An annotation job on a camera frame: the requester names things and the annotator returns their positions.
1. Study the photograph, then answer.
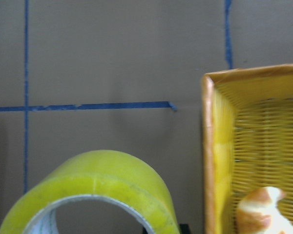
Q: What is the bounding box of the toy croissant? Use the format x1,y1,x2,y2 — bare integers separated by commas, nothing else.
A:
236,186,293,234

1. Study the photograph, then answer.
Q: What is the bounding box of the yellow orange-rimmed basket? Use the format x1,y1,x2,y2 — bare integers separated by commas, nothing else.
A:
201,64,293,234

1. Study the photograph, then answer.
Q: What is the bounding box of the yellow packing tape roll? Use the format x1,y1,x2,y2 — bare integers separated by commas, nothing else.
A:
0,150,180,234

